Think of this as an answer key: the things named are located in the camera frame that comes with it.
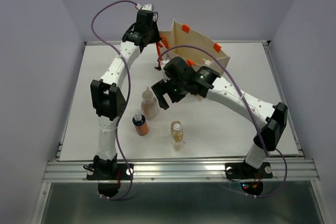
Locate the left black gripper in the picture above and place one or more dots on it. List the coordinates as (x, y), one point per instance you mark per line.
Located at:
(156, 37)

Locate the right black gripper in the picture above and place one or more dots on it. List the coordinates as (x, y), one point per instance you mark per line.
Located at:
(160, 88)

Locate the peach conical squeeze bottle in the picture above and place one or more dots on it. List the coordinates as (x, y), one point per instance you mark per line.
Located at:
(149, 104)

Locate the cream canvas bag orange handles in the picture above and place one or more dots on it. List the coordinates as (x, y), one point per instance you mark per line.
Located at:
(192, 46)

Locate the orange bottle blue cap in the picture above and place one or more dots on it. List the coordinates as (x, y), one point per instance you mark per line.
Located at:
(140, 124)

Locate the clear amber liquid bottle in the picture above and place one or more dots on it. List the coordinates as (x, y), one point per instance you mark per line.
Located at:
(177, 135)

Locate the green liquid soap bottle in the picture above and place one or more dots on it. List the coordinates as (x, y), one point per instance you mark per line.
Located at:
(207, 62)

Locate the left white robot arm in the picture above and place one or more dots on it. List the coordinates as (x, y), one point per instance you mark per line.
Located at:
(107, 98)

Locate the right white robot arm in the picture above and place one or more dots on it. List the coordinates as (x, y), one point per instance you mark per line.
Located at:
(270, 120)

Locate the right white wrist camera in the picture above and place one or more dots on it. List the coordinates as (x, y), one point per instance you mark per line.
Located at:
(160, 68)

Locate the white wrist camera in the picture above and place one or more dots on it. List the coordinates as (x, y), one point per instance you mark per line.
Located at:
(160, 68)
(149, 7)

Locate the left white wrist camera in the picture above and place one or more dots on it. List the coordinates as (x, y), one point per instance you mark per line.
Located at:
(149, 7)

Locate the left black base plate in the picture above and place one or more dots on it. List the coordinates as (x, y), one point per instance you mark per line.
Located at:
(115, 185)

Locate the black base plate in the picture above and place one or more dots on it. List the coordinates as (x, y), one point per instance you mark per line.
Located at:
(115, 185)
(250, 178)

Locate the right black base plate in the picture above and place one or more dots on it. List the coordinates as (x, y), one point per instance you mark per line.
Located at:
(250, 178)

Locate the aluminium frame rail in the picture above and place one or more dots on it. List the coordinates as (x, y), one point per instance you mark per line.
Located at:
(185, 186)

